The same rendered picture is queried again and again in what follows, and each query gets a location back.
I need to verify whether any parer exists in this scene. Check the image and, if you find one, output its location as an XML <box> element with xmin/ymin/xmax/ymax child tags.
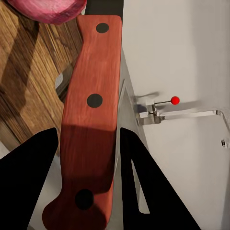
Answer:
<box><xmin>42</xmin><ymin>0</ymin><xmax>124</xmax><ymax>230</ymax></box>

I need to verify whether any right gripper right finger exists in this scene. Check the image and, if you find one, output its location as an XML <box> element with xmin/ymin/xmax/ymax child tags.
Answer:
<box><xmin>120</xmin><ymin>127</ymin><xmax>201</xmax><ymax>230</ymax></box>

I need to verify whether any cutting board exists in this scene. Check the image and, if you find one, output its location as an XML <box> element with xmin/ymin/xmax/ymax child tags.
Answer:
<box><xmin>0</xmin><ymin>0</ymin><xmax>82</xmax><ymax>153</ymax></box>

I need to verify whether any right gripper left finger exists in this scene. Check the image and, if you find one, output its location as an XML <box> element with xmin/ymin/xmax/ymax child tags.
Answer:
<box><xmin>0</xmin><ymin>127</ymin><xmax>58</xmax><ymax>230</ymax></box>

